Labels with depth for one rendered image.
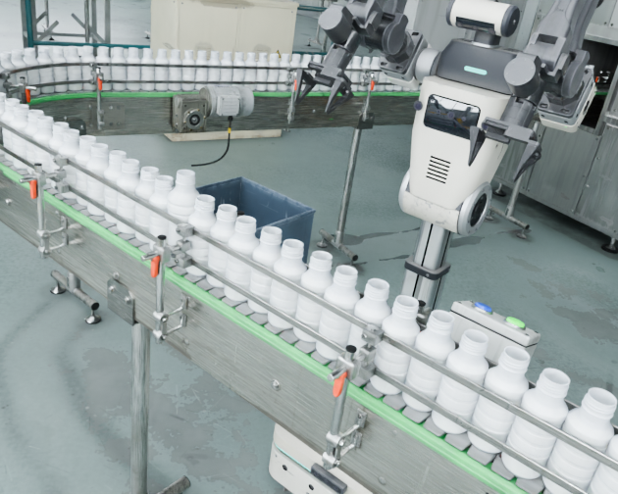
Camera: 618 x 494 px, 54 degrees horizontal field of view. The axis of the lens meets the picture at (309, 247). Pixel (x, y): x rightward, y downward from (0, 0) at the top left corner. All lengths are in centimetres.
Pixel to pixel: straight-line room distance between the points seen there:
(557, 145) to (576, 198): 41
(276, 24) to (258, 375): 455
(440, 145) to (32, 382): 178
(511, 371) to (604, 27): 397
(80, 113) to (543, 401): 214
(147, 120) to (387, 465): 200
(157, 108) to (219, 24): 262
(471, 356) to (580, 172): 390
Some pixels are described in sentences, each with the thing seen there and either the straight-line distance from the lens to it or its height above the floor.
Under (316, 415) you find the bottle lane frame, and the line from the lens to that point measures 111.
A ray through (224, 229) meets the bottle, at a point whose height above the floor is 113.
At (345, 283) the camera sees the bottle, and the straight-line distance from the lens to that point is 100.
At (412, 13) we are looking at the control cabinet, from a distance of 705.
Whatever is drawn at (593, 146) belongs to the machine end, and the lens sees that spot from 470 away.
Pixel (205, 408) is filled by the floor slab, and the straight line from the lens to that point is 244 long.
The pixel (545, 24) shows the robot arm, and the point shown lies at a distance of 137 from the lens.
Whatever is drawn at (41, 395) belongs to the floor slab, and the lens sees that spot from 255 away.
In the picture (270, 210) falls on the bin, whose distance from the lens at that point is 190.
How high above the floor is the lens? 163
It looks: 26 degrees down
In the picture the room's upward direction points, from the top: 9 degrees clockwise
